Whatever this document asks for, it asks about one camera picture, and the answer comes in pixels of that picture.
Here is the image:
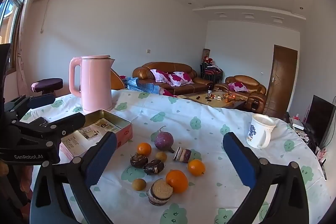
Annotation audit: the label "purple round radish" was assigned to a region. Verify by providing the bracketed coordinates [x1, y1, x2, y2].
[154, 126, 175, 153]

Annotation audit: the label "printed paper leaflet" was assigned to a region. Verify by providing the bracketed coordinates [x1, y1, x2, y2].
[63, 119, 120, 156]

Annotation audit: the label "wooden coffee table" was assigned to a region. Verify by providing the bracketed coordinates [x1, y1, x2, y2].
[182, 90, 247, 110]

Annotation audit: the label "cluttered television stand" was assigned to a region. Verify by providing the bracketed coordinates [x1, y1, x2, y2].
[285, 111, 328, 180]

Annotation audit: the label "dark water chestnut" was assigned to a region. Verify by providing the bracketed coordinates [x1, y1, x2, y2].
[130, 153, 149, 168]
[143, 159, 165, 175]

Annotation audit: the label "wooden chair back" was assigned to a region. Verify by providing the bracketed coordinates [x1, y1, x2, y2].
[110, 68, 126, 90]

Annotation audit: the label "window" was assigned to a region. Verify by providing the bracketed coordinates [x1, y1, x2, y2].
[0, 0, 34, 75]

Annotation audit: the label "brown leather sofa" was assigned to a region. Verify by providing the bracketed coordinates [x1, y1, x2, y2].
[132, 62, 214, 95]

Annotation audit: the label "black television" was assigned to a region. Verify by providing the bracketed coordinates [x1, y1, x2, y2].
[306, 95, 336, 148]

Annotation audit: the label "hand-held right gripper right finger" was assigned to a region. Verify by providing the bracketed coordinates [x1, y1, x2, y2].
[223, 132, 309, 224]

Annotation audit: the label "small yellow-green fruit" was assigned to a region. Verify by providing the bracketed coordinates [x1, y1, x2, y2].
[132, 178, 147, 191]

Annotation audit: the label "blue plaid cloth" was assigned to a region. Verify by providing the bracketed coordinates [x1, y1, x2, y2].
[122, 77, 164, 94]

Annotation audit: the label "pink electric kettle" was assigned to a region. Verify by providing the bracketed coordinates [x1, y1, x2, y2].
[69, 55, 116, 112]

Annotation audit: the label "purple covered stool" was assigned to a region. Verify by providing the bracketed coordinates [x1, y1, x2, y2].
[31, 78, 64, 95]

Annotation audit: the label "large orange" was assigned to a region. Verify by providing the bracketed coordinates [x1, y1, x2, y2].
[165, 170, 189, 193]

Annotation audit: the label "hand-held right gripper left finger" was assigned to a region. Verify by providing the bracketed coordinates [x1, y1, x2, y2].
[39, 132, 117, 224]

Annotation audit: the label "medium orange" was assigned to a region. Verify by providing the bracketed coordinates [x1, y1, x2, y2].
[188, 159, 206, 177]

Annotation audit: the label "white mug with blue print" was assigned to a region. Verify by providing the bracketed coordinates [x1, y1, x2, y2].
[246, 114, 277, 149]

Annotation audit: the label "stacked black chairs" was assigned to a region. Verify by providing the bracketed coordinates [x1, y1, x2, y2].
[200, 56, 223, 84]

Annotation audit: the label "brown wooden door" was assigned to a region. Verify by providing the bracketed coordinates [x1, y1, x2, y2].
[263, 45, 298, 118]

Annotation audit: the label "brown leather armchair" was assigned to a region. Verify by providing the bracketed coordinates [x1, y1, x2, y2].
[214, 75, 267, 114]

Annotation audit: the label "pink tin box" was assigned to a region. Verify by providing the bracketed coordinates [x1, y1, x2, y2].
[60, 109, 133, 161]

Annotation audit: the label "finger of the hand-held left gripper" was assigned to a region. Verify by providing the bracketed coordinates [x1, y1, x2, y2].
[12, 112, 87, 147]
[4, 93, 56, 121]

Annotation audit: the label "pink curtain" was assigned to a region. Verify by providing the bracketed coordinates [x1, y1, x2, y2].
[16, 0, 50, 98]

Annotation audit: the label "small orange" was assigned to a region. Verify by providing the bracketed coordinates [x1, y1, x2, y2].
[137, 143, 152, 156]

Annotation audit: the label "cloud print tablecloth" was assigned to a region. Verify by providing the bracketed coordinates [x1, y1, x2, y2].
[20, 90, 327, 224]

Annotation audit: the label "small floral pillow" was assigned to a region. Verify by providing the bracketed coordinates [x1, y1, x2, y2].
[228, 82, 248, 92]

